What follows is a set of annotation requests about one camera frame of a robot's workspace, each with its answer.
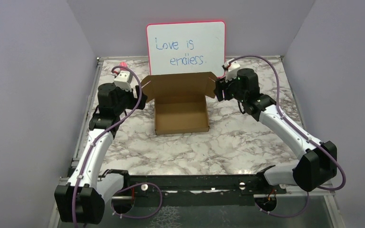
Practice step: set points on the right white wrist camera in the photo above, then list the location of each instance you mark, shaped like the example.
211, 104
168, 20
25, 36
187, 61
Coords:
231, 69

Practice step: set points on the small pink capped bottle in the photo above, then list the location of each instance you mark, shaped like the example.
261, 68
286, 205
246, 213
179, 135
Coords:
123, 64

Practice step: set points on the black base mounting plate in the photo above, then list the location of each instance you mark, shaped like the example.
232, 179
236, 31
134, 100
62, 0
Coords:
194, 190

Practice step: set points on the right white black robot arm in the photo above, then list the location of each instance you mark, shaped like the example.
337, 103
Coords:
316, 159

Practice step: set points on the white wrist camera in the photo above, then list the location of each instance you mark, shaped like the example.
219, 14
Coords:
231, 69
123, 80

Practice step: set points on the white board with pink frame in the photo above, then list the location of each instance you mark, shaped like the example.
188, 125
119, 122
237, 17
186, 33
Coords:
188, 47

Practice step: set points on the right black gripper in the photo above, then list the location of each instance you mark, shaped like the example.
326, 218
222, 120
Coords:
221, 84

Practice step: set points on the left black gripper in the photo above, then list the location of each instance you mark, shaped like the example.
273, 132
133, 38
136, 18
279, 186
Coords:
134, 100

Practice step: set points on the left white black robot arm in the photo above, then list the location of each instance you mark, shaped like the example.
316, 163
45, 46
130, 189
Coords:
82, 199

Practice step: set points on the brown cardboard box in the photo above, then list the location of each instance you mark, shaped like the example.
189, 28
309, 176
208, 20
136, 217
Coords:
180, 104

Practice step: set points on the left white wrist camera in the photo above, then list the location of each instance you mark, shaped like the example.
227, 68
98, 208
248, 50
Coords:
123, 80

